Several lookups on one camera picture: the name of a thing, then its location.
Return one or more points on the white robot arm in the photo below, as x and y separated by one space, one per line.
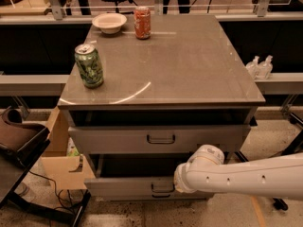
278 177

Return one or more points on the grey drawer cabinet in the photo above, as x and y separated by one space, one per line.
186 74

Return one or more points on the grey top drawer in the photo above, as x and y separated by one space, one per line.
161 139

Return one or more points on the green soda can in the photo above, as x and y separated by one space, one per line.
89 65

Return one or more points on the orange soda can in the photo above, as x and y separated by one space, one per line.
142 23

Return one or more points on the white bowl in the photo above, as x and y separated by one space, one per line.
109 23

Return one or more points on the cardboard box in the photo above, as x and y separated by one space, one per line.
60 160

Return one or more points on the clear bottle left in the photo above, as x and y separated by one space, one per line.
252 67

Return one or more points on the clear bottle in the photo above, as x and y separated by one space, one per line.
265 68
252 67

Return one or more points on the clear bottle right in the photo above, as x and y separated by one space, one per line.
265 68

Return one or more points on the black chair left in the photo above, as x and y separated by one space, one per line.
21 145

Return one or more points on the black metal stand leg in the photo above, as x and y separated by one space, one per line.
295 147

